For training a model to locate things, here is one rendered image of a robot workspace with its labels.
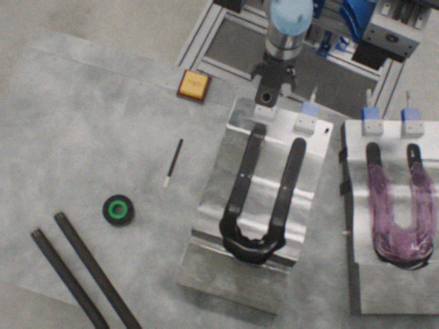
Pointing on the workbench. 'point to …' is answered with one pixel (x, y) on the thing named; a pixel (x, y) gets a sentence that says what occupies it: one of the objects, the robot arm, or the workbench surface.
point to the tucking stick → (173, 163)
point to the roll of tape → (117, 207)
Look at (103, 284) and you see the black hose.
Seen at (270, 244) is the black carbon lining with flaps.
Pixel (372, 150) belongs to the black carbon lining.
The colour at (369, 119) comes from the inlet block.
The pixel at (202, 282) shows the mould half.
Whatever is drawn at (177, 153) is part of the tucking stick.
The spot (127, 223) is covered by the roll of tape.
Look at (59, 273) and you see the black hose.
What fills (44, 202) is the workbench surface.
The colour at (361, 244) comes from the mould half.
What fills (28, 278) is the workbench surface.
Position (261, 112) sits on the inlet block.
